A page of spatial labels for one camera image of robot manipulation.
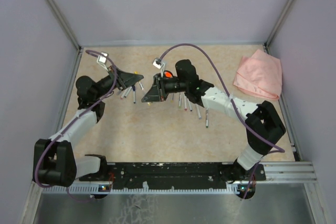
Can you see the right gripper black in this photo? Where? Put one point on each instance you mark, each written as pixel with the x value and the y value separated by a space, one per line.
pixel 157 93

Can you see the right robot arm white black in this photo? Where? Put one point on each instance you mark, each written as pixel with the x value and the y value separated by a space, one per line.
pixel 263 125

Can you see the small blue cap marker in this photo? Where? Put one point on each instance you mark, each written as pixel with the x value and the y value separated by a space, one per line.
pixel 134 94

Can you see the blue cap white marker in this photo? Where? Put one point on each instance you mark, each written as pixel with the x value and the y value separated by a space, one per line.
pixel 189 105

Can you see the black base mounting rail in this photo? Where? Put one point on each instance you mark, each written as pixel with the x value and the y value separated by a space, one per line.
pixel 160 176

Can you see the dark green cap marker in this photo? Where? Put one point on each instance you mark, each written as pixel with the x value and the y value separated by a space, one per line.
pixel 207 117

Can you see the grey slotted cable duct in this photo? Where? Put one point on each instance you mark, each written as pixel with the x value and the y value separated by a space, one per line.
pixel 95 189

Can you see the lime cap white marker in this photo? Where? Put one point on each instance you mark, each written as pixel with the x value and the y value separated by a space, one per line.
pixel 180 100

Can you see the pink cap white marker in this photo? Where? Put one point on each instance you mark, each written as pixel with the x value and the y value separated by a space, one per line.
pixel 122 95

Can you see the orange highlighter cap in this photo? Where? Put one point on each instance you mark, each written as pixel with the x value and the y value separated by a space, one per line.
pixel 168 74

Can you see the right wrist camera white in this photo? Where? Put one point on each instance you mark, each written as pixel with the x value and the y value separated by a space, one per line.
pixel 160 64

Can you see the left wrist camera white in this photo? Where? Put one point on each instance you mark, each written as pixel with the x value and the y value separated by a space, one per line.
pixel 102 60

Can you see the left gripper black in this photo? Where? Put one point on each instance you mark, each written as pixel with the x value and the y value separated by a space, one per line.
pixel 125 80

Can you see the pink cloth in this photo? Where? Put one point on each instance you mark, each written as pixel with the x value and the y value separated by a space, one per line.
pixel 259 75

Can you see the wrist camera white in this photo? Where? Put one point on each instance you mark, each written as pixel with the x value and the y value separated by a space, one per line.
pixel 160 64
pixel 102 60

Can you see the black cap white marker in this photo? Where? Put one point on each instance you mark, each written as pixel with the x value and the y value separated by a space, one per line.
pixel 128 90

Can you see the pink cap paint marker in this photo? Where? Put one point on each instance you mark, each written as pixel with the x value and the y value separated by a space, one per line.
pixel 185 103

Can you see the lilac cap paint marker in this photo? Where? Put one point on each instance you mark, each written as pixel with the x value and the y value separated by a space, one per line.
pixel 198 112

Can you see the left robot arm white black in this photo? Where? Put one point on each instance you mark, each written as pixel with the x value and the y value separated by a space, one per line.
pixel 54 161

